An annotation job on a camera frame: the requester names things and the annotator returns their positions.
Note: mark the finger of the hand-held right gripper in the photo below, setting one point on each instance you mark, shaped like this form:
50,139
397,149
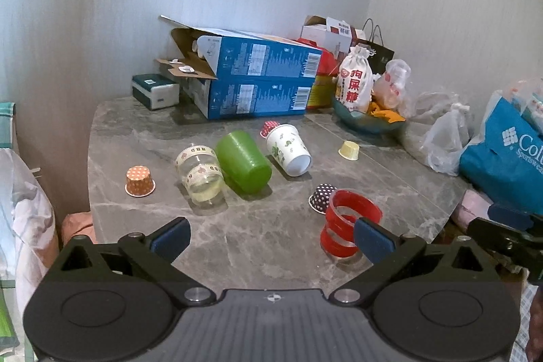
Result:
507,215

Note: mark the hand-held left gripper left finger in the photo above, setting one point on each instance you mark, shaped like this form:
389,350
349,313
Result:
172,238

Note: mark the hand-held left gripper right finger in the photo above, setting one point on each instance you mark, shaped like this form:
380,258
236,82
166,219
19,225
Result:
373,242

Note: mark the red striped clear cup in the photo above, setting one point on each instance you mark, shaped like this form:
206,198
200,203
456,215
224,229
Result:
341,213

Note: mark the orange dotted small paper cup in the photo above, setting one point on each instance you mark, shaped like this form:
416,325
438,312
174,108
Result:
138,179

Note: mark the dark dotted small paper cup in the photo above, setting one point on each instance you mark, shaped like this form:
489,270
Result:
322,195

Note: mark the clear cup with printed bands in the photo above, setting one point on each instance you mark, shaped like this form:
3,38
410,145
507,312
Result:
199,171

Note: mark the yellow small paper cup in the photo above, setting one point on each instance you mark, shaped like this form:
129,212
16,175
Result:
348,150

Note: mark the green plastic cup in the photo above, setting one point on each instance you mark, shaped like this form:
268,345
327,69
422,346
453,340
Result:
242,160

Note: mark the white floral paper cup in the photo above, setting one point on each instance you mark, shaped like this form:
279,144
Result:
286,148

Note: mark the red dotted small paper cup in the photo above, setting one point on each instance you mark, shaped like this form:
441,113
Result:
268,127

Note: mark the blue shopping bag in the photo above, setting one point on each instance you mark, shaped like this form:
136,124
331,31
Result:
500,158

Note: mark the pink cloth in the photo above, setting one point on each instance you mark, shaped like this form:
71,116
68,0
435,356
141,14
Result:
78,228

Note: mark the white plastic bag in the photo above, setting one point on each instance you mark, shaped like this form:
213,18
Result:
447,141

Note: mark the teal bowl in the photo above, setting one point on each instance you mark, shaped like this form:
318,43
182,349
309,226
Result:
365,123

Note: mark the orange snack packet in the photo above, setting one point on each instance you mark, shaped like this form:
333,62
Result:
384,114

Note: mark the clear plastic bag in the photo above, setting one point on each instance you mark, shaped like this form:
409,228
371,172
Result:
432,103

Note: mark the white crumpled cloth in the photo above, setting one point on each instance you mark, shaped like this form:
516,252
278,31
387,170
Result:
25,218

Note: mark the green white tissue pack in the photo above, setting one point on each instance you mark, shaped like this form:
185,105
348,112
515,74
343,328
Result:
155,90

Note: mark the clear packet orange print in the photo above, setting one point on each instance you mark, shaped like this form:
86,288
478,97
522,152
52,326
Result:
392,86

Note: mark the red yellow box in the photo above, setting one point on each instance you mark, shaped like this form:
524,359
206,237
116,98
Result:
321,90

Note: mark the blue cardboard box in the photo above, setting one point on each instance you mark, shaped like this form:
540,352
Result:
254,97

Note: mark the black paper bag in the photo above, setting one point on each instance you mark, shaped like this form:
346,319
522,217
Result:
382,50

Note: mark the green checked cloth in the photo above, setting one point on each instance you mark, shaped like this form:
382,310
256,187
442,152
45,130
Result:
6,124

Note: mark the blue cardboard box open flaps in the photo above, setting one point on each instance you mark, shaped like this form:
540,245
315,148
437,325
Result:
263,58

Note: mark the white red carton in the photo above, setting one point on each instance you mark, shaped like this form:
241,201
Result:
328,35

